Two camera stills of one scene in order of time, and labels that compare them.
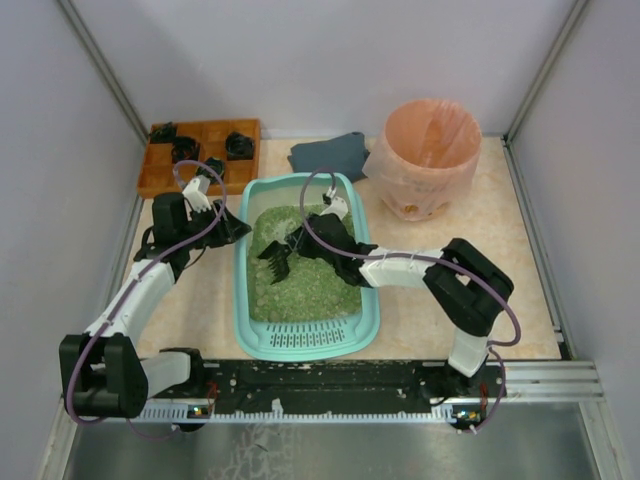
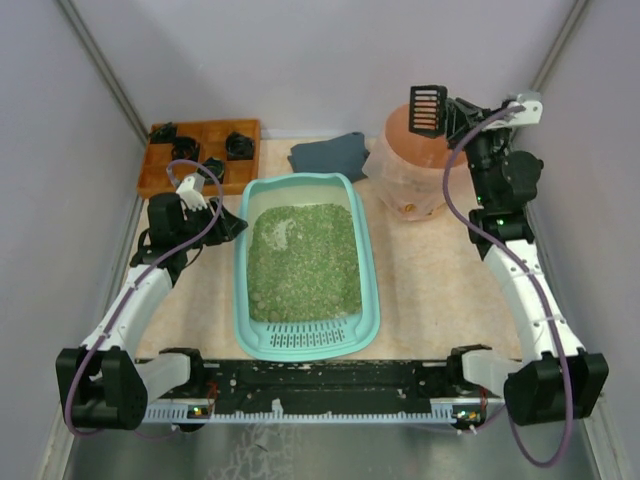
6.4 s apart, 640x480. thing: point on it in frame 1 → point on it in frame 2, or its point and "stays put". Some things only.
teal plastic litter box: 314,312 stays put
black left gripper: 220,226 stays put
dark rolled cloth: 239,147 stays put
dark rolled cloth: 185,148 stays put
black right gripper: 301,242 → 461,116
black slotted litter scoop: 277,255 → 427,109
